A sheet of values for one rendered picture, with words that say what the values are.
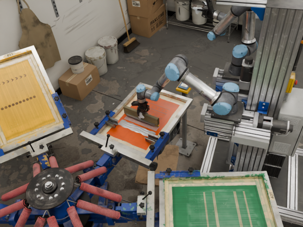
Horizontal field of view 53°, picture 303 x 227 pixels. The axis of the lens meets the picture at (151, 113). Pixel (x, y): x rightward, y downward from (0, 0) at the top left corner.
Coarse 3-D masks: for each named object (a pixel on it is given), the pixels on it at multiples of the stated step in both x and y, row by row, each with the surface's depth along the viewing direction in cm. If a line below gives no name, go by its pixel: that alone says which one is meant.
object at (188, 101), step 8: (128, 96) 293; (168, 96) 294; (176, 96) 288; (120, 104) 286; (184, 104) 279; (184, 112) 275; (176, 120) 266; (104, 128) 270; (168, 128) 260; (104, 136) 258; (120, 144) 251; (136, 152) 244
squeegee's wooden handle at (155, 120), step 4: (124, 108) 274; (128, 108) 272; (132, 108) 272; (124, 112) 278; (128, 112) 275; (132, 112) 272; (136, 112) 269; (136, 116) 272; (144, 116) 266; (148, 116) 263; (152, 116) 263; (148, 120) 266; (152, 120) 263; (156, 120) 260; (156, 124) 264
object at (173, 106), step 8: (160, 104) 287; (168, 104) 286; (176, 104) 286; (168, 112) 279; (168, 120) 272; (152, 128) 266; (160, 128) 265; (136, 136) 261; (144, 136) 260; (136, 144) 255; (144, 144) 254
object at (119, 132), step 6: (156, 102) 290; (120, 120) 276; (126, 120) 276; (132, 120) 275; (138, 120) 274; (120, 126) 271; (108, 132) 267; (114, 132) 266; (120, 132) 266; (126, 132) 265; (132, 132) 264; (120, 138) 261; (126, 138) 260
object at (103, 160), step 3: (102, 156) 237; (105, 156) 237; (108, 156) 237; (111, 156) 238; (99, 159) 235; (102, 159) 235; (105, 159) 235; (108, 159) 236; (99, 162) 233; (102, 162) 233; (105, 162) 233; (108, 162) 237; (96, 165) 234; (99, 165) 231; (102, 165) 231; (105, 165) 234
